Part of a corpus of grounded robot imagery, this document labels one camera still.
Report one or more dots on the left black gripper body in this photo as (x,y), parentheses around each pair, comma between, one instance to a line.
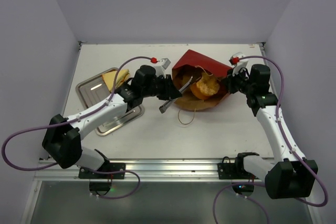
(167,89)

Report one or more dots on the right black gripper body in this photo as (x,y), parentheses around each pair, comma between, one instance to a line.
(232,83)

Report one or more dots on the sugared round fake bun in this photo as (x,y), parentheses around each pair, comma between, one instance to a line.
(206,87)

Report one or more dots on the metal tongs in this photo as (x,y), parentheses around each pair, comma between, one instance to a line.
(163,108)

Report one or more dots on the red brown paper bag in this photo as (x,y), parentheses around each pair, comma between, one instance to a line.
(196,63)

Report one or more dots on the fake triangle sandwich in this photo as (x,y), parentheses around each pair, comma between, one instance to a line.
(112,79)

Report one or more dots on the fake bread slice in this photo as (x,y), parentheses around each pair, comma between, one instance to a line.
(182,79)

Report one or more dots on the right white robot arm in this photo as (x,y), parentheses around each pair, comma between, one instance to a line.
(292,175)

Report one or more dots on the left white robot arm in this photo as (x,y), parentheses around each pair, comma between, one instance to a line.
(63,138)

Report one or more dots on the stainless steel tray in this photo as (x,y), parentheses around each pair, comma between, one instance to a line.
(112,114)

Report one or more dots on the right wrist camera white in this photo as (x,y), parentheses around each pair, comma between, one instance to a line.
(238,62)

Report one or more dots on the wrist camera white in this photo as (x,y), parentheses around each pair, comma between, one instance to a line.
(238,62)
(160,64)

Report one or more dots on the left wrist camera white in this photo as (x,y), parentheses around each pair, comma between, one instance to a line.
(160,64)

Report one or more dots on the aluminium mounting rail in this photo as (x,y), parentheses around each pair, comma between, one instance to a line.
(149,170)

